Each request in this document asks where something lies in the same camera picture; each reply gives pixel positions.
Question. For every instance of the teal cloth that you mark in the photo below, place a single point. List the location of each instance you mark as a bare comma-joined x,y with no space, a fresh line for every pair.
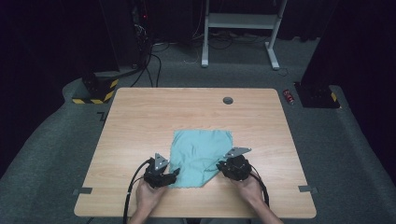
199,155

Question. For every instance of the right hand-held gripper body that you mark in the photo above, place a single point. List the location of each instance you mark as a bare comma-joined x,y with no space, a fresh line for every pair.
238,166

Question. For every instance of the white metal stand frame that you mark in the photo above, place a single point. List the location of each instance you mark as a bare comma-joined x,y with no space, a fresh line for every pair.
241,21

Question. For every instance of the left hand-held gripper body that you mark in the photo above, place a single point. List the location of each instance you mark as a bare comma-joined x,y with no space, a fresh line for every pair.
157,174

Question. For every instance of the person's right hand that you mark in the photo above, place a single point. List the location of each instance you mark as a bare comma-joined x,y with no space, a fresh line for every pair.
249,189

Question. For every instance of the red can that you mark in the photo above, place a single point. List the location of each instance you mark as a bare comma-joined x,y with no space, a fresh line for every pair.
288,96

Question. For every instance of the grey tape strip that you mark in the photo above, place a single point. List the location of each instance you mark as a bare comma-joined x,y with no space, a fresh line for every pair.
83,190
308,189

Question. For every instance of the grey round table grommet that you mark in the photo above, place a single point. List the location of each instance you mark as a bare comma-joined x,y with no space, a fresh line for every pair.
228,100

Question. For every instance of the dark equipment rack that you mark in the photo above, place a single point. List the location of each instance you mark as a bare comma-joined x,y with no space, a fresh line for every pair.
141,31

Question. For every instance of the person's left hand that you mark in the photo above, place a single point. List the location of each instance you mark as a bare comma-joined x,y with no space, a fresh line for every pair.
149,196

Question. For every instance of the black yellow striped stand base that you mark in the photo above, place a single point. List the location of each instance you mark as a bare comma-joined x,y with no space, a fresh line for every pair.
100,90

